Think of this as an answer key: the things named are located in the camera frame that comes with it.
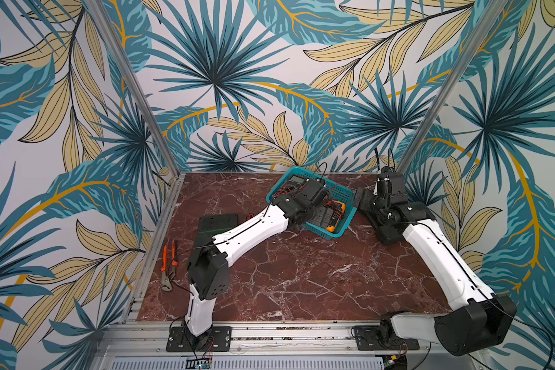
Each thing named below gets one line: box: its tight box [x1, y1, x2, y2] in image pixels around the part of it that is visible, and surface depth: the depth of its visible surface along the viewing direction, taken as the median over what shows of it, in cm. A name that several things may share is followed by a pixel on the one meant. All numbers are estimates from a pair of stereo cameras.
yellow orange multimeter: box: [324, 200, 347, 233], surface depth 94 cm
